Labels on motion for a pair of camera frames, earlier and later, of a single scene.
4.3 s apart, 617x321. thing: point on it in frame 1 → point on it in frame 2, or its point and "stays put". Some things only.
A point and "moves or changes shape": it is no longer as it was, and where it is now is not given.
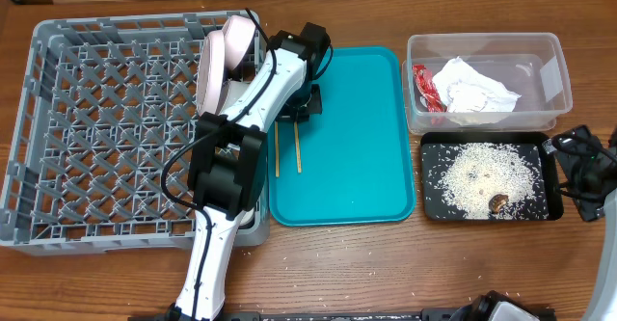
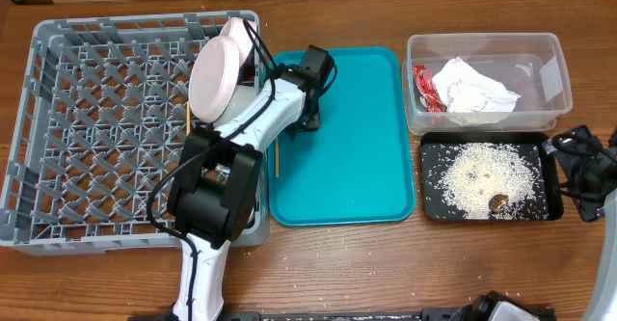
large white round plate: (211, 72) moves or changes shape
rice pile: (481, 170) stays put
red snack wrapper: (426, 86) stays put
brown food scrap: (497, 201) stays put
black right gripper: (576, 173) stays put
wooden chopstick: (298, 147) → (188, 119)
